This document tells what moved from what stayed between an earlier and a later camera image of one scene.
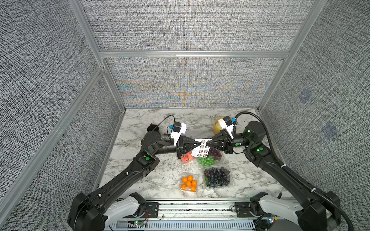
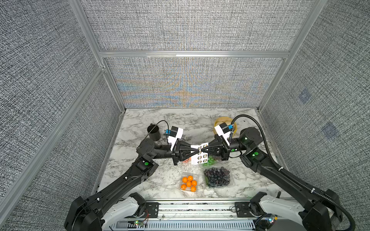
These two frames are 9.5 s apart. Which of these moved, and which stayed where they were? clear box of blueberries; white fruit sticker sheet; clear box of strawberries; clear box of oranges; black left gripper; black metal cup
Moved: white fruit sticker sheet; black left gripper
Stayed: black metal cup; clear box of blueberries; clear box of strawberries; clear box of oranges
